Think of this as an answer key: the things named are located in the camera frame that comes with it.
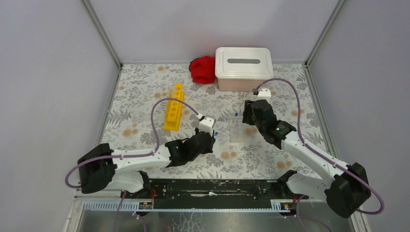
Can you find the white slotted cable duct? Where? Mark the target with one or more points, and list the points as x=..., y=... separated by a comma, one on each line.
x=145, y=206

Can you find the floral table mat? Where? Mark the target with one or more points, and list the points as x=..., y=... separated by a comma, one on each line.
x=136, y=118

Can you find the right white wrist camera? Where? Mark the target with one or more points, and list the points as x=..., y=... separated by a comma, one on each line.
x=262, y=93

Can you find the white plastic box lid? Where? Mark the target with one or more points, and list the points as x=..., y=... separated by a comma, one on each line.
x=243, y=62

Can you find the red cloth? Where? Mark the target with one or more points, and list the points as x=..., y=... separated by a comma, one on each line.
x=203, y=70

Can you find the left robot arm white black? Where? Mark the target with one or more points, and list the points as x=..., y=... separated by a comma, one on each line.
x=103, y=167

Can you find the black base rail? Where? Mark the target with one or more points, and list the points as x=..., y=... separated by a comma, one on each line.
x=239, y=192

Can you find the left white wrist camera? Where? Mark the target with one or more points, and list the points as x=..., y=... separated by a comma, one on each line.
x=206, y=124

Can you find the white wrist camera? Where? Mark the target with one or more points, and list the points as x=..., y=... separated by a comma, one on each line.
x=206, y=124
x=262, y=93

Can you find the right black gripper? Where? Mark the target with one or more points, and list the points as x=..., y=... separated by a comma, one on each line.
x=247, y=113

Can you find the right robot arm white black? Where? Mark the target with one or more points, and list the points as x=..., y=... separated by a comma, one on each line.
x=341, y=186

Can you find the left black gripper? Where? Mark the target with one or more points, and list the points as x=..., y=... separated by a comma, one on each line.
x=205, y=140

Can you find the yellow test tube rack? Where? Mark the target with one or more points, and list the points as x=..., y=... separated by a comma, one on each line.
x=173, y=111

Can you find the clear plastic container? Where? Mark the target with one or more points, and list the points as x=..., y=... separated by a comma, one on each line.
x=237, y=130

